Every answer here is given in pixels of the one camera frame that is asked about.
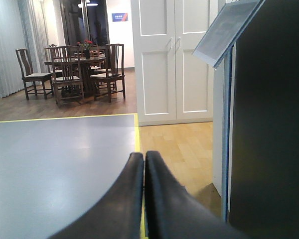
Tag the wooden dining chair front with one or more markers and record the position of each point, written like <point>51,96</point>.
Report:
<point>66,52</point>

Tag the white double door cabinet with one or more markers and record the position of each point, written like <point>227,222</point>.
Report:
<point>173,86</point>

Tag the wooden dining chair right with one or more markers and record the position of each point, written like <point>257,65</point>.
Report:
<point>113,79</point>

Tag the round wooden dining table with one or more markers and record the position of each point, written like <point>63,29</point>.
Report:
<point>71,76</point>

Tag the sign stand with board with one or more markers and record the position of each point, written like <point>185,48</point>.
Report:
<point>216,49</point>

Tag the dark grey fridge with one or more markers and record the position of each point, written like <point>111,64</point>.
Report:
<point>265,143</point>

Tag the wooden dining chair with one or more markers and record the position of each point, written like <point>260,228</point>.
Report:
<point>113,79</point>
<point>66,52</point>
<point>34,83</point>

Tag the wooden dining chair left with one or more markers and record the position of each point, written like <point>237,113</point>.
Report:
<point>34,83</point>

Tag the blue wall sign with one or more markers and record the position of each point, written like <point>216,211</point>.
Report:
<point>120,17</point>

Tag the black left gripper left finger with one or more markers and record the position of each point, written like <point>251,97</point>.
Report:
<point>117,215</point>

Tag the red flowers in vase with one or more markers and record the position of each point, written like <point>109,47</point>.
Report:
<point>86,45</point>

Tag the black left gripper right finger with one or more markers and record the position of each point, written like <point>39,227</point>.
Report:
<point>172,213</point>

